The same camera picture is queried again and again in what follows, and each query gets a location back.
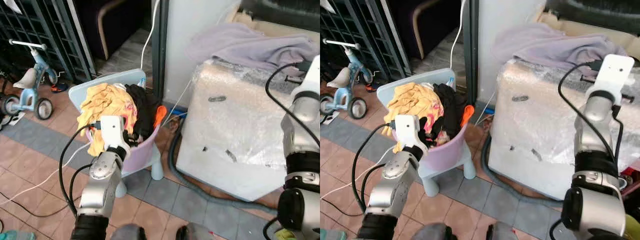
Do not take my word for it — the yellow garment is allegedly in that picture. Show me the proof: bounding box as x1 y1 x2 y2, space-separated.
77 83 139 157
383 82 445 154

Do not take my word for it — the plastic-wrapped white washing machine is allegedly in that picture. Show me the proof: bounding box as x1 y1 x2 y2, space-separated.
487 58 640 201
176 59 321 202

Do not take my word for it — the pale blue plastic child chair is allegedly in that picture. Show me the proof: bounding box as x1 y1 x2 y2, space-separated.
68 69 167 199
376 68 477 197

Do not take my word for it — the black crumpled garment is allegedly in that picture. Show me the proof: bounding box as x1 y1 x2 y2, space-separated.
123 84 161 144
430 83 469 146

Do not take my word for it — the orange plastic object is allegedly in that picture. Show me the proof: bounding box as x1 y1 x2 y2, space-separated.
459 103 475 127
152 104 168 129

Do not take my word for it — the blue child tricycle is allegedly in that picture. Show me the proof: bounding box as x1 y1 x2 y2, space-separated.
320 39 369 121
0 39 69 121

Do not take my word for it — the grey left robot leg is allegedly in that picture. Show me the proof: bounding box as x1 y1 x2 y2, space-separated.
410 222 452 240
110 223 147 240

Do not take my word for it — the grey robot leg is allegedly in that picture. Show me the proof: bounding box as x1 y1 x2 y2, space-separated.
110 223 147 240
410 222 452 240
486 222 519 240
175 222 217 240

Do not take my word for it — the dark sofa with wooden trim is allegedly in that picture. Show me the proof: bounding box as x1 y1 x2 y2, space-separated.
74 0 153 62
389 0 464 62

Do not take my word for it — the grey right robot leg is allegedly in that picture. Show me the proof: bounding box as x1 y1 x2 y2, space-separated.
175 222 217 240
486 222 519 240

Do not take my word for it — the dark metal grid gate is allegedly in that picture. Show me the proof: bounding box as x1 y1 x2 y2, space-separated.
320 0 409 82
0 0 99 84

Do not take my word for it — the lavender towel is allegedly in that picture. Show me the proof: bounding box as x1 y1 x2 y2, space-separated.
185 22 321 79
492 22 629 77

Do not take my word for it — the yellow-green object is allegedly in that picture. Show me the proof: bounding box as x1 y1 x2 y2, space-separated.
273 227 297 240
622 212 640 240

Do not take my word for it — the red object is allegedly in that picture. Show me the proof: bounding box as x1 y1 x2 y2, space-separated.
619 169 640 192

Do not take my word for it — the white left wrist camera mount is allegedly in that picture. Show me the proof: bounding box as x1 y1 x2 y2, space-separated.
96 115 132 151
391 114 424 150

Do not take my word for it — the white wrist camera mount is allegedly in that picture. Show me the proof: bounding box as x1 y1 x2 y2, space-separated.
591 54 636 97
391 114 424 150
301 55 321 95
96 115 132 151

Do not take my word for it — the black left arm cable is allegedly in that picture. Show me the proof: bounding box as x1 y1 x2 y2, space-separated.
58 122 104 217
351 122 397 213

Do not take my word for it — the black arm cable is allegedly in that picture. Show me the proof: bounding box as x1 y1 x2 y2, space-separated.
58 122 104 217
557 59 625 168
264 60 321 147
351 122 397 213

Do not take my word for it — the white floor cable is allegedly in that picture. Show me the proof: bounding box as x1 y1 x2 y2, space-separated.
0 142 94 207
320 144 397 202

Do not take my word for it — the grey drain hose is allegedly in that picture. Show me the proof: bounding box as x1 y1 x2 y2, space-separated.
480 134 567 209

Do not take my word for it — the dark door frame post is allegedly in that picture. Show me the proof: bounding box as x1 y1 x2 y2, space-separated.
151 0 170 104
462 0 480 104

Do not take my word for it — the white hanging cable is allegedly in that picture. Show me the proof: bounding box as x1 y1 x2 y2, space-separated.
449 0 469 71
139 0 161 71

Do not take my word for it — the thin black floor cable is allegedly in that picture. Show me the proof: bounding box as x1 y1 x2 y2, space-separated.
0 199 77 219
320 197 368 218

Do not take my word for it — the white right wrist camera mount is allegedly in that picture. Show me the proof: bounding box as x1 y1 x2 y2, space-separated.
591 54 636 97
301 55 321 95

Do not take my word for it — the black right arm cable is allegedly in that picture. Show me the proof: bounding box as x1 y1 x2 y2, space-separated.
557 59 625 168
264 60 321 147

